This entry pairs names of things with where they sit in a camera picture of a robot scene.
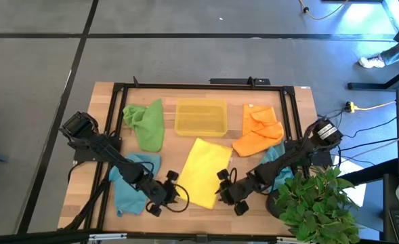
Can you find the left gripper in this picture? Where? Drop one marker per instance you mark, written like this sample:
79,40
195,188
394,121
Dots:
160,193

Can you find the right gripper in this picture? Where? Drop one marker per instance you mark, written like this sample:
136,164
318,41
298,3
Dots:
240,191

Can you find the yellow microfiber towel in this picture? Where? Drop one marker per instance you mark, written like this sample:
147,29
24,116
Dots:
202,169

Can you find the orange microfiber towel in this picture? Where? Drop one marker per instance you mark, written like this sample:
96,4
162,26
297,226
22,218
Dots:
260,135

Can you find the green microfiber towel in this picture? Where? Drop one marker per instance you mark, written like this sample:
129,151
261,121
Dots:
148,128

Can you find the yellow plastic bin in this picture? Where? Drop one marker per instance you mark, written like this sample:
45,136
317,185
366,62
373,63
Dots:
200,117

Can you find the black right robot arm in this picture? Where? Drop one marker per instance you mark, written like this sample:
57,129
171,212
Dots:
287,157

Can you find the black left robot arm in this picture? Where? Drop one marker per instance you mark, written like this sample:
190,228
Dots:
101,144

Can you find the blue microfiber towel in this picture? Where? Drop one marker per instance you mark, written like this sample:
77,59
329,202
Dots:
128,200

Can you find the teal microfiber towel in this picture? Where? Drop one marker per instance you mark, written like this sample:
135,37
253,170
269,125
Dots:
273,154

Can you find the green potted plant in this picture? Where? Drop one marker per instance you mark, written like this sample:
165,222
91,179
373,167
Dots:
317,206

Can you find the person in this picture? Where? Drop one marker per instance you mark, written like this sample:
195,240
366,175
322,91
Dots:
372,61

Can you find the black table frame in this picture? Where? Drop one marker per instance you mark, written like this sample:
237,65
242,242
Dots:
185,86

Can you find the black clamp mount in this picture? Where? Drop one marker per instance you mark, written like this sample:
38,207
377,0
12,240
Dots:
236,81

